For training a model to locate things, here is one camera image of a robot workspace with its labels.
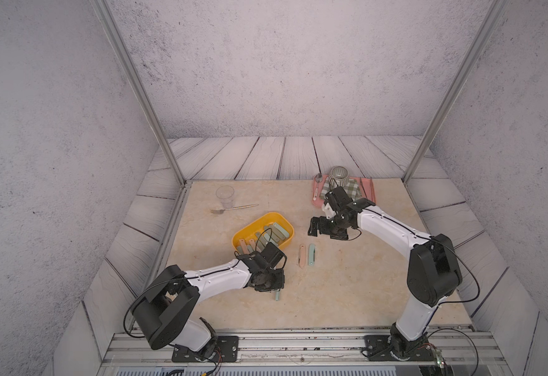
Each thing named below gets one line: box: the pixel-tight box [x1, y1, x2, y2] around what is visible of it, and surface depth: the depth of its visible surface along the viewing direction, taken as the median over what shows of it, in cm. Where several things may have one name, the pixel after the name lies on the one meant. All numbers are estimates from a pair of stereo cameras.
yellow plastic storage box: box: [231, 211, 296, 254], surface depth 101 cm
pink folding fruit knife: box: [298, 243, 307, 270], surface depth 95 cm
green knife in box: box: [267, 222, 290, 244], surface depth 103 cm
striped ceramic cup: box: [328, 166, 350, 189], surface depth 117 cm
